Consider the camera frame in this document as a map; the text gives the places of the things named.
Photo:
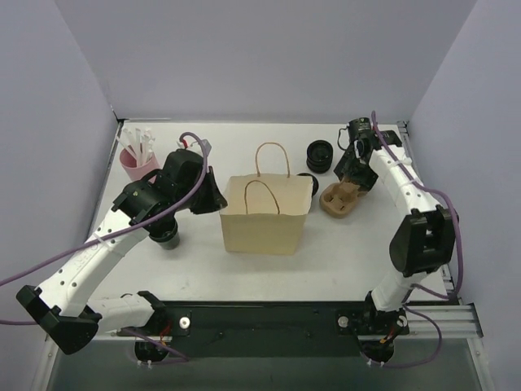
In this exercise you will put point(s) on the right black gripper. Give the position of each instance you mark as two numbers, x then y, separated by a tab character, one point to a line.
356	173

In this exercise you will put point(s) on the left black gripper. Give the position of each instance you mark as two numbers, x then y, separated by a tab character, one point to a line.
207	192

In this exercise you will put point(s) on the brown pulp cup carrier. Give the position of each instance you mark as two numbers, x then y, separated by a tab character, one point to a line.
340	198

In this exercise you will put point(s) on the stack of black lids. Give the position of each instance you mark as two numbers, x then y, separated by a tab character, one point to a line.
319	156

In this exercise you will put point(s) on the black coffee cup lid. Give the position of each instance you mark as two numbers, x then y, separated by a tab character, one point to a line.
312	177

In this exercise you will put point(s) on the brown paper takeout bag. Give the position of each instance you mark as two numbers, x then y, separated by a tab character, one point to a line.
266	212

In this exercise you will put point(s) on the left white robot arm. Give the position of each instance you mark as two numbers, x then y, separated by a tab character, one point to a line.
62	305

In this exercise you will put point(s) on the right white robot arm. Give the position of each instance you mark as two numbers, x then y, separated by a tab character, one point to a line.
426	236

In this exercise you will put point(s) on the white wrapped straws bundle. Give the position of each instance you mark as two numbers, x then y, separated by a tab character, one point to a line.
138	143

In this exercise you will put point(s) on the pink straw holder cup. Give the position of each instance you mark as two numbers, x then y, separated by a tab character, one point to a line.
134	171

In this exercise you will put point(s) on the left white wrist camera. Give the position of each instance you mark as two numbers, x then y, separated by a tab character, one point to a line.
199	148

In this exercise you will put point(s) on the black mounting base plate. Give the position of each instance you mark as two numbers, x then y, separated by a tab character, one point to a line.
264	344

